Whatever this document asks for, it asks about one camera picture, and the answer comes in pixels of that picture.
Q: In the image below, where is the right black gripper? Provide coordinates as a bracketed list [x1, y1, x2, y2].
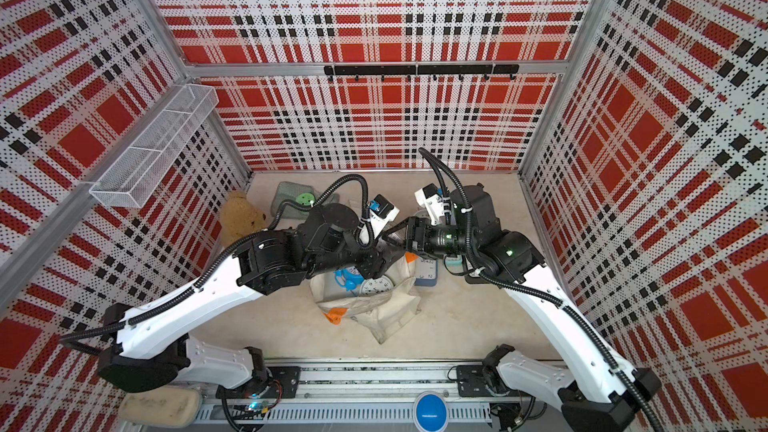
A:
[383, 218, 477, 261]

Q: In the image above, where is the beige sponge block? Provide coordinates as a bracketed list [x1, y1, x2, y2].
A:
[118, 386, 203, 429]

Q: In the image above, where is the green knitted cloth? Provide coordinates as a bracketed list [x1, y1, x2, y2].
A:
[270, 181, 322, 220]

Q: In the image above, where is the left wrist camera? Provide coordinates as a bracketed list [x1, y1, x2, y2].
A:
[369, 194, 399, 237]

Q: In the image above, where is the blue square alarm clock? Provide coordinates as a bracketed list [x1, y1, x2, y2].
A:
[412, 258, 438, 287]

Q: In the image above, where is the brown plush dog toy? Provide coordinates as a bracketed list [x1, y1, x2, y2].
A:
[219, 190, 267, 248]

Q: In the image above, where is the cream canvas tote bag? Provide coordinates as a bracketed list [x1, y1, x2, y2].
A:
[310, 254, 422, 344]

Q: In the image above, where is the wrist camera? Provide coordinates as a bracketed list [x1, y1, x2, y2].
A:
[414, 184, 446, 225]
[369, 194, 399, 237]

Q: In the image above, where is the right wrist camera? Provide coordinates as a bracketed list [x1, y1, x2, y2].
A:
[414, 184, 446, 225]

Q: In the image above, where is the black hook rail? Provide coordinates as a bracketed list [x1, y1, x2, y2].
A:
[323, 63, 520, 79]

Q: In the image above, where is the grey round clock in bag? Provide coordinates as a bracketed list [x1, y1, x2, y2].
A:
[358, 276, 395, 296]

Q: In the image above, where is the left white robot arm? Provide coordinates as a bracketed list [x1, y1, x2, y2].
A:
[59, 174, 399, 393]

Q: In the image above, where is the blue twin bell clock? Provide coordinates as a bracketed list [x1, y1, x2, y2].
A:
[334, 267, 364, 292]

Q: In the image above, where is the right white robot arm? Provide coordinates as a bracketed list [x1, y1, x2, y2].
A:
[405, 148, 664, 431]

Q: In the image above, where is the teal alarm clock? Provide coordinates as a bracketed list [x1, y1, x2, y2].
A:
[443, 256, 465, 276]

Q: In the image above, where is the white wire mesh basket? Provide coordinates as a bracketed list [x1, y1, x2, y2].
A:
[90, 84, 218, 209]

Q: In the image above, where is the green lidded small jar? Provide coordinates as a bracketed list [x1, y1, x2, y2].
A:
[295, 192, 316, 206]

